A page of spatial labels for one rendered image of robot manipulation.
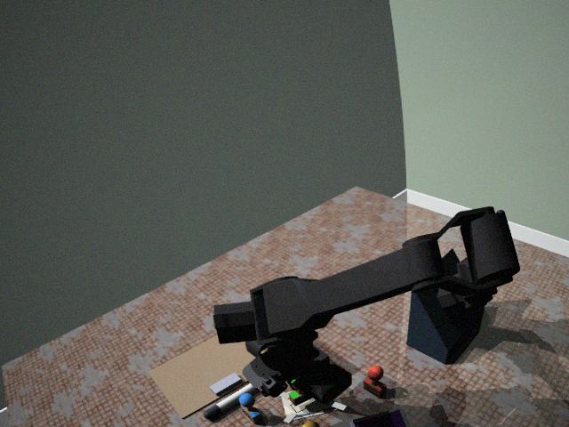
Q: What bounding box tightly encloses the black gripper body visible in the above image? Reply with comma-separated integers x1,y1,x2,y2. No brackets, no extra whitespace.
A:
245,330,352,405

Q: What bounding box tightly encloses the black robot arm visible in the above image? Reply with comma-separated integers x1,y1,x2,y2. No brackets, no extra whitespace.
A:
212,206,520,398

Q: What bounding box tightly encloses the cream inspection card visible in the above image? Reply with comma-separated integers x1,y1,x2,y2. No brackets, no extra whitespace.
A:
279,391,346,423

